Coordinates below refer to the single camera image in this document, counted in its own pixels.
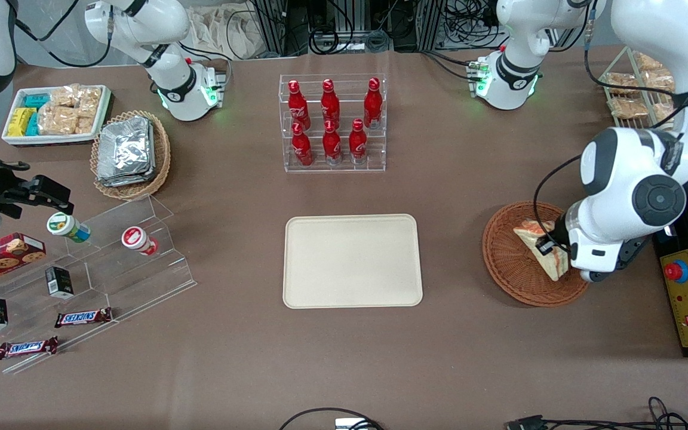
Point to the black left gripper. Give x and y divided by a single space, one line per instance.
546 245

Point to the clear acrylic stepped shelf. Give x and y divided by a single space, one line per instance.
135 280

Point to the silver foil pack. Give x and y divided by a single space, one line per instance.
129 181
126 146

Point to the beige plastic tray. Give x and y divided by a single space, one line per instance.
353 263

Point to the triangular sandwich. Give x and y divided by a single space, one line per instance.
553 266

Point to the red lid yogurt cup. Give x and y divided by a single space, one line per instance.
138 240

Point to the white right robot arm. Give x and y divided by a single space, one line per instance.
165 77

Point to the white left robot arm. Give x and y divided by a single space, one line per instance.
642 179

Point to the brown Snickers bar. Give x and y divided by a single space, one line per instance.
83 317
26 348

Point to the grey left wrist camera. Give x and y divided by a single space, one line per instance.
598 276

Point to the clear acrylic bottle rack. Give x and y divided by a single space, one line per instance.
344 167

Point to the beige crumpled cloth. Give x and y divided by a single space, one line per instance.
218 30

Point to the green lid yogurt cup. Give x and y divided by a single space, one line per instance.
66 227

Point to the brown round wicker basket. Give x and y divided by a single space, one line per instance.
511 269

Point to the yellow snack pack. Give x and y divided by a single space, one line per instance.
20 122

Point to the clear rice cracker bag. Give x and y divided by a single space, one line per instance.
57 120
85 125
64 97
90 100

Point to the teal snack pack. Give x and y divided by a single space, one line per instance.
33 124
37 100

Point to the aluminium frame profile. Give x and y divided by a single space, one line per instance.
433 24
270 27

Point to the red emergency stop button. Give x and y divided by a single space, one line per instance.
676 272

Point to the white rectangular snack tray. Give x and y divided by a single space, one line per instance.
15 138

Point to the red cola bottle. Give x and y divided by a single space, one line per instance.
330 104
358 143
298 110
302 149
372 107
332 146

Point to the small grey device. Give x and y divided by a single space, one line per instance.
353 424

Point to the clear bagged pastry snack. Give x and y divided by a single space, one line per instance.
648 62
622 82
629 108
659 80
665 112

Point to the light tan wicker basket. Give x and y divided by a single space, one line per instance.
162 155

